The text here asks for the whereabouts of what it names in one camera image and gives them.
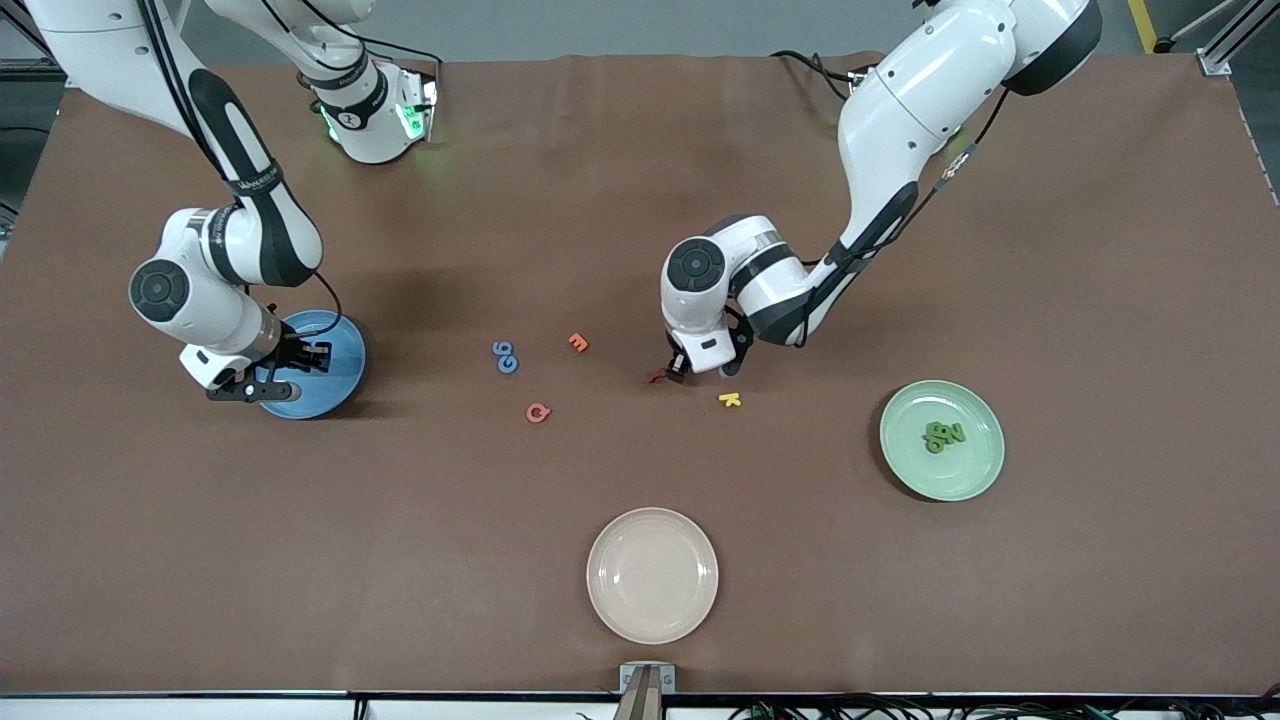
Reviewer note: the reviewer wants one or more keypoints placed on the white table frame rail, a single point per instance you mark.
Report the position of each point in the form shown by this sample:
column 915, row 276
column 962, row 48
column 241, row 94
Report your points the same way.
column 200, row 708

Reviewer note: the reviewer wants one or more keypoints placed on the blue foam letter G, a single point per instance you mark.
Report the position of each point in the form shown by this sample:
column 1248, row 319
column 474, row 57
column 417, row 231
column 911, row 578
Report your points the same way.
column 508, row 366

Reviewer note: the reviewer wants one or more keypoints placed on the silver right arm base connector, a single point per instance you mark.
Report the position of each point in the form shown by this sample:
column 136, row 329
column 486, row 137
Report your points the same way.
column 425, row 100

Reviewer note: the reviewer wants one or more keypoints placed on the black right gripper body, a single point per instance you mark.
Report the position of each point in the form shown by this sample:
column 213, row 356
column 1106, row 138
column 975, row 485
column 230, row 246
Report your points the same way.
column 291, row 354

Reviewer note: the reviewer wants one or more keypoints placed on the green foam letter N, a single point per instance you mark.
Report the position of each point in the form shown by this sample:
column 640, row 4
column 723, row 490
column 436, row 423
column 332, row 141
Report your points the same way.
column 954, row 434

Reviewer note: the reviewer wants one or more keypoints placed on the red foam letter Q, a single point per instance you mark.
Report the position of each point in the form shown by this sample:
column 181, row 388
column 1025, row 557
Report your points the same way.
column 538, row 413

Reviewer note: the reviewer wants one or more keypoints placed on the blue plate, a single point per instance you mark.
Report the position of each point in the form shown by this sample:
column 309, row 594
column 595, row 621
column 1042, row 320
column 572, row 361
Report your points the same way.
column 340, row 385

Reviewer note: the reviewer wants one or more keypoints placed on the aluminium frame profile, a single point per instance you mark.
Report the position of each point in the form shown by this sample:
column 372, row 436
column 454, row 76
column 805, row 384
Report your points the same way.
column 1215, row 62
column 30, row 70

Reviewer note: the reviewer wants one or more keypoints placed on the green plate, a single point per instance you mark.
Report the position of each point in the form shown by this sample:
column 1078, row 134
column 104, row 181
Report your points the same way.
column 942, row 475

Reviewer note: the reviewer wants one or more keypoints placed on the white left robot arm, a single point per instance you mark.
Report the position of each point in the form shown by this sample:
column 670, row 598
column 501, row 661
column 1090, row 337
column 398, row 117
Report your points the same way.
column 930, row 90

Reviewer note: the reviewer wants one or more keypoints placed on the cream plate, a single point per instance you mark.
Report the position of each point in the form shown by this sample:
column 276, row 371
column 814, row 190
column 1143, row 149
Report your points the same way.
column 652, row 575

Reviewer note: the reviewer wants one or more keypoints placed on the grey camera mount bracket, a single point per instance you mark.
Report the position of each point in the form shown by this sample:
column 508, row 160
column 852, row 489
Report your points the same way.
column 647, row 680

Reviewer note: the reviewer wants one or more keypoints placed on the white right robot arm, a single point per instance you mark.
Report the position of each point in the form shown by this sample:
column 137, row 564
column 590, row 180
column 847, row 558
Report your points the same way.
column 100, row 40

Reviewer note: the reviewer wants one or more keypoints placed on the orange foam letter E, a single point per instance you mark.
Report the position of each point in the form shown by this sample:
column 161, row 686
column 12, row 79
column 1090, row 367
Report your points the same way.
column 578, row 343

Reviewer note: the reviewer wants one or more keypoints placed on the brown table cover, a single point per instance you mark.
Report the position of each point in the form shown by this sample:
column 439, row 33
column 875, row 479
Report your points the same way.
column 600, row 200

